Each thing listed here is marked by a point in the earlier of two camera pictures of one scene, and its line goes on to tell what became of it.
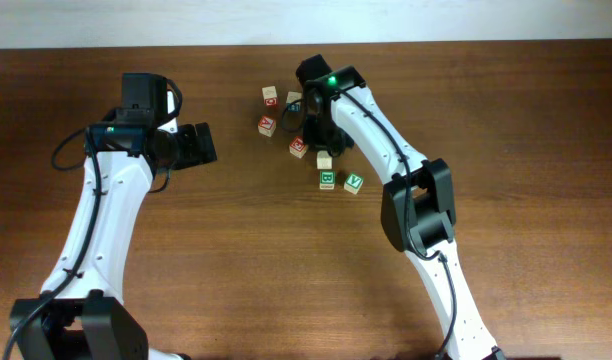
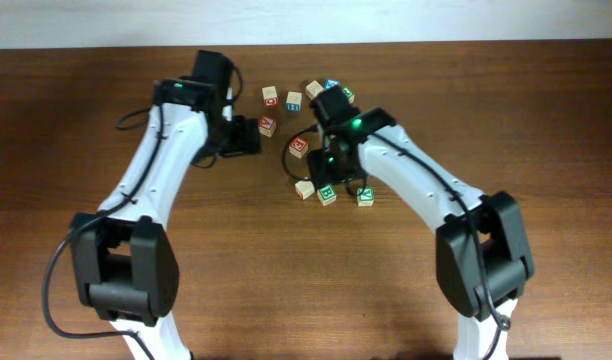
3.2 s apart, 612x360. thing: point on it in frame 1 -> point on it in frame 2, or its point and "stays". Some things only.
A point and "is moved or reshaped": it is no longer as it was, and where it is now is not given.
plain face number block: x=324 y=160 is moved or reshaped
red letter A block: x=266 y=125 stays
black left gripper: x=190 y=153 -> x=243 y=143
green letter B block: x=327 y=179 is moved or reshaped
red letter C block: x=270 y=96 stays
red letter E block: x=298 y=147 stays
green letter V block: x=353 y=183 -> x=365 y=196
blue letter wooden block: x=291 y=97 stays
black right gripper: x=319 y=134 -> x=331 y=101
